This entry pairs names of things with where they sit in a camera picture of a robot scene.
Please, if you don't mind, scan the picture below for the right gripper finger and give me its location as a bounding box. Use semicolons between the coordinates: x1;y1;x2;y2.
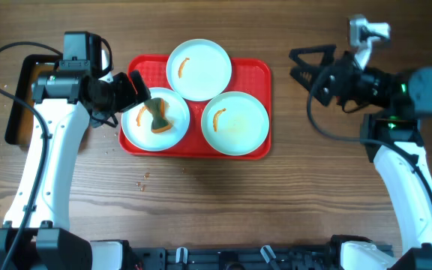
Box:
289;44;337;68
289;66;325;91

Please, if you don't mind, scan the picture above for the orange green sponge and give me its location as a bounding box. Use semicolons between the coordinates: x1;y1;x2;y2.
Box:
144;97;173;134

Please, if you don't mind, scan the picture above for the white plate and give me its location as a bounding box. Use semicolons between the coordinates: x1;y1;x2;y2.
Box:
200;91;270;156
121;87;191;152
166;39;233;102

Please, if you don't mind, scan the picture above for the white plate top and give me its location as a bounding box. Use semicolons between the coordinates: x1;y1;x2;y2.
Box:
166;39;233;102

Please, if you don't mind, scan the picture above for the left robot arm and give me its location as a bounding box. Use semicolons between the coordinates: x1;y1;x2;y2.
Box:
0;70;151;269

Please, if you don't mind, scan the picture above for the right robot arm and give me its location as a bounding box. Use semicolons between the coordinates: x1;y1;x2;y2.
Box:
289;45;432;269

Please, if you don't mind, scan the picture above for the red plastic tray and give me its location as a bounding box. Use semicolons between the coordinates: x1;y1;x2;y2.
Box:
118;54;272;159

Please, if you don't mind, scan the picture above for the black water basin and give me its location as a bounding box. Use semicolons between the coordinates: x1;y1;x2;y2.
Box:
4;54;59;147

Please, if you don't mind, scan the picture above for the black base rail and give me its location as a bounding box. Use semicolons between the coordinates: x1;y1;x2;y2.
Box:
88;239;395;270

